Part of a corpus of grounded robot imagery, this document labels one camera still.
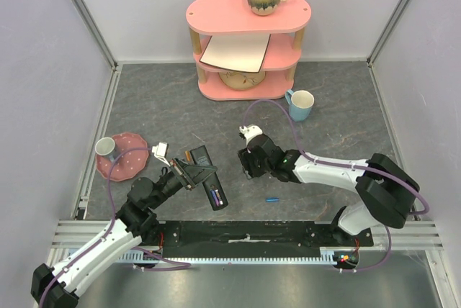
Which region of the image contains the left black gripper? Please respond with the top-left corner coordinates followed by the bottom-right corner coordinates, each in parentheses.
top-left (149, 156), bottom-right (218, 209)

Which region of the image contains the black remote control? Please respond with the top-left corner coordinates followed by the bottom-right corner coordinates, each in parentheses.
top-left (190, 145), bottom-right (228, 211)

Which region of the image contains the blue purple battery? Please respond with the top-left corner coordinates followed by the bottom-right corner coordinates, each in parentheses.
top-left (213, 189), bottom-right (223, 205)

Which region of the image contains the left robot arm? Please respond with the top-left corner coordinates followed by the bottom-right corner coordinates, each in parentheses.
top-left (31, 158), bottom-right (217, 307)

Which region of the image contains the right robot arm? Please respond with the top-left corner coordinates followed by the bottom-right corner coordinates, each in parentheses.
top-left (238, 132), bottom-right (419, 246)

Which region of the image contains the orange battery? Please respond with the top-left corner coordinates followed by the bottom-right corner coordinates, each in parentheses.
top-left (185, 150), bottom-right (192, 162)

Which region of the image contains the light blue mug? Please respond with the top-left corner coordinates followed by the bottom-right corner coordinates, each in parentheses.
top-left (285, 90), bottom-right (315, 122)

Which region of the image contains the grey white cup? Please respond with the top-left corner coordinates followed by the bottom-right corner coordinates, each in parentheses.
top-left (94, 137), bottom-right (118, 163)

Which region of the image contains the beige painted bowl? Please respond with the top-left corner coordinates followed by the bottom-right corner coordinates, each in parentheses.
top-left (218, 71), bottom-right (266, 91)

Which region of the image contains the white black-edged board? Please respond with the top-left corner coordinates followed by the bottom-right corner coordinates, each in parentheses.
top-left (200, 33), bottom-right (271, 73)

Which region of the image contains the pink three-tier shelf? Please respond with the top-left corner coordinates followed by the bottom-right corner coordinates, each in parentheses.
top-left (186, 0), bottom-right (311, 101)

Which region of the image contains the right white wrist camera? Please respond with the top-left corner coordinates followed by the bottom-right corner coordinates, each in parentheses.
top-left (239, 124), bottom-right (263, 142)

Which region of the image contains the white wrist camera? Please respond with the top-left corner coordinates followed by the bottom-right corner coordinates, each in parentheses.
top-left (151, 142), bottom-right (170, 166)
top-left (239, 124), bottom-right (263, 142)

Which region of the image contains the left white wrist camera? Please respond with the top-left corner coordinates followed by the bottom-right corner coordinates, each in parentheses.
top-left (151, 142), bottom-right (170, 166)

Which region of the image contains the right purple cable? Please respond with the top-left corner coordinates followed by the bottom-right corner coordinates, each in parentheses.
top-left (243, 99), bottom-right (431, 273)

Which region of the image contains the purple cable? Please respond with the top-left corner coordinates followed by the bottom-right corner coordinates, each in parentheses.
top-left (38, 147), bottom-right (192, 307)
top-left (243, 99), bottom-right (431, 273)

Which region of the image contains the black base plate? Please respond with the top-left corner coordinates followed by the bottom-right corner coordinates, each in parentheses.
top-left (117, 219), bottom-right (375, 261)

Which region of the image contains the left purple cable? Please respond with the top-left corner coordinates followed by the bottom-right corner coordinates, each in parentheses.
top-left (38, 147), bottom-right (192, 307)

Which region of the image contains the slotted cable duct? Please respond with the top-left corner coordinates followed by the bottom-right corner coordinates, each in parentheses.
top-left (115, 248), bottom-right (337, 266)

